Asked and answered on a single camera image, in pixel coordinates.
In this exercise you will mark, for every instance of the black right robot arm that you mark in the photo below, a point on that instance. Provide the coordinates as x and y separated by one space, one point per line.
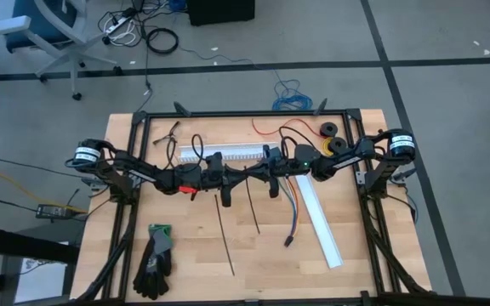
347 161

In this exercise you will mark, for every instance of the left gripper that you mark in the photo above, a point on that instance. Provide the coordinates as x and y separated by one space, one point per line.
215 180

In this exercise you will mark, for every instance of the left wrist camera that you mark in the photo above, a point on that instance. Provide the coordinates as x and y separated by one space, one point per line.
216 160

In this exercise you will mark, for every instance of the black box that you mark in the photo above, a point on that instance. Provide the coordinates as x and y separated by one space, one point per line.
219 13

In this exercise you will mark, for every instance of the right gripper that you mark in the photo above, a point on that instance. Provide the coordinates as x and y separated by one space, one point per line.
289 170

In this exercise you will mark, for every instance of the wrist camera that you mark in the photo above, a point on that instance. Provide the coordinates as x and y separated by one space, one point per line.
272 155
216 160

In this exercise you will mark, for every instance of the black power adapter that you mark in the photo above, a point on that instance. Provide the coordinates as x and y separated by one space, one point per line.
53 211

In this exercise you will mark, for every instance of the white duct cover strip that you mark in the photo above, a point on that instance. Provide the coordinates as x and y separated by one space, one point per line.
321 229

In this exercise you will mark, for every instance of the black grey work glove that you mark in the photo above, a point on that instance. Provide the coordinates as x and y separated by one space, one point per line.
153 272

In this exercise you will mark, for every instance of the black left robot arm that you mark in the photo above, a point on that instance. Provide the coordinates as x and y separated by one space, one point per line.
143 172

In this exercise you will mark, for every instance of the blue white office chair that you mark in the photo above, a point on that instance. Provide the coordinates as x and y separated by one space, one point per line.
53 17

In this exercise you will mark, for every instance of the red plastic clip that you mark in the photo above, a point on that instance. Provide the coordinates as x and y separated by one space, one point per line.
186 189

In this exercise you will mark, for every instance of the white power strip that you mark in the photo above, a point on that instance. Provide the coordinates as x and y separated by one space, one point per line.
117 26

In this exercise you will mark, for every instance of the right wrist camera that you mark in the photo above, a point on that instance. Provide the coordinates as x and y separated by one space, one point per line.
272 155

